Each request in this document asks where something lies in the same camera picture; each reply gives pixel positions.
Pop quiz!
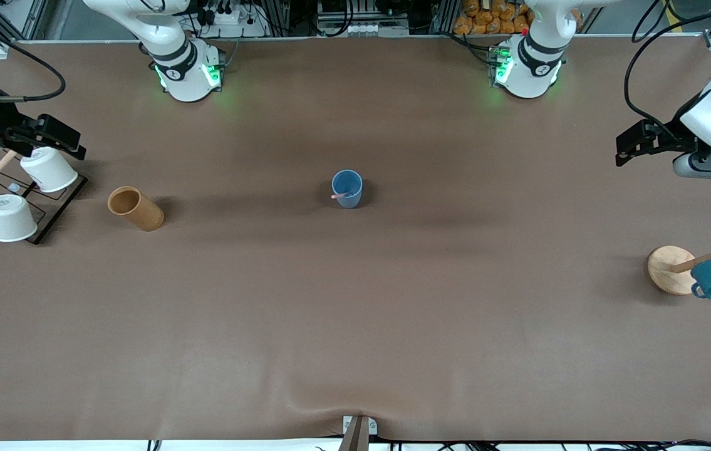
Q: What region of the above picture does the grey equipment box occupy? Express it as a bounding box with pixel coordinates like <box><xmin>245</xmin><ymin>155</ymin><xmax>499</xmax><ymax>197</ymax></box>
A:
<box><xmin>316</xmin><ymin>0</ymin><xmax>411</xmax><ymax>37</ymax></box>

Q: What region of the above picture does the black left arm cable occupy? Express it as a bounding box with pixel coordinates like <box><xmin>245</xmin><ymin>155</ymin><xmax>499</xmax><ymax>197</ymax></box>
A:
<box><xmin>623</xmin><ymin>0</ymin><xmax>711</xmax><ymax>129</ymax></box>

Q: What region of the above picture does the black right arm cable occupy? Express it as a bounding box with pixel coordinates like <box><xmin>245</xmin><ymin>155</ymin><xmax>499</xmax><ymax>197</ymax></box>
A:
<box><xmin>0</xmin><ymin>3</ymin><xmax>66</xmax><ymax>103</ymax></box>

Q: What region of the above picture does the blue plastic cup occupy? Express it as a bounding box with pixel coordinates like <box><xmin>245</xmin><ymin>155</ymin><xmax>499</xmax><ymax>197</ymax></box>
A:
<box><xmin>331</xmin><ymin>170</ymin><xmax>364</xmax><ymax>209</ymax></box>

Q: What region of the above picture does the metal table clamp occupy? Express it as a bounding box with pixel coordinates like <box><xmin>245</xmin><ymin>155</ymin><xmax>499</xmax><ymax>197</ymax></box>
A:
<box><xmin>338</xmin><ymin>415</ymin><xmax>378</xmax><ymax>451</ymax></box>

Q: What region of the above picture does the brown cylindrical holder cup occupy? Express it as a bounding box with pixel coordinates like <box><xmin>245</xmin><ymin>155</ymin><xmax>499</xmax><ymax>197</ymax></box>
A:
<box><xmin>108</xmin><ymin>186</ymin><xmax>165</xmax><ymax>232</ymax></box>

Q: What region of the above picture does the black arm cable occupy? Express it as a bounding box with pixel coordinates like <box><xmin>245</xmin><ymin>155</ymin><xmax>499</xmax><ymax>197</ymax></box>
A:
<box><xmin>623</xmin><ymin>0</ymin><xmax>711</xmax><ymax>129</ymax></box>
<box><xmin>0</xmin><ymin>3</ymin><xmax>66</xmax><ymax>103</ymax></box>

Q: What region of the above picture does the orange packaged buns pile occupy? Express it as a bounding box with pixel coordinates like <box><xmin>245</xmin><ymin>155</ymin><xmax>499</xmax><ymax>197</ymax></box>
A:
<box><xmin>454</xmin><ymin>0</ymin><xmax>534</xmax><ymax>36</ymax></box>

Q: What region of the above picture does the white paper cup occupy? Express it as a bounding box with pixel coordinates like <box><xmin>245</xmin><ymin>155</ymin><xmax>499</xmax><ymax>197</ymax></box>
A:
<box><xmin>0</xmin><ymin>194</ymin><xmax>38</xmax><ymax>242</ymax></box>
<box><xmin>20</xmin><ymin>147</ymin><xmax>79</xmax><ymax>193</ymax></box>

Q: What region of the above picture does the brown table mat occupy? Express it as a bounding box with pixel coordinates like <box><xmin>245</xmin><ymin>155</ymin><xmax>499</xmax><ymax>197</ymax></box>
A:
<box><xmin>0</xmin><ymin>34</ymin><xmax>711</xmax><ymax>442</ymax></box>

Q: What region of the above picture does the white power strip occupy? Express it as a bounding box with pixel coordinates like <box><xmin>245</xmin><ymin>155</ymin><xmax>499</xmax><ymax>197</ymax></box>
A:
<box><xmin>195</xmin><ymin>6</ymin><xmax>268</xmax><ymax>38</ymax></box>

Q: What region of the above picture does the wooden mug tree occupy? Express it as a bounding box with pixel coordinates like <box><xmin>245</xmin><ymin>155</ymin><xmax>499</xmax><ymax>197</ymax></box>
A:
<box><xmin>646</xmin><ymin>224</ymin><xmax>711</xmax><ymax>296</ymax></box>

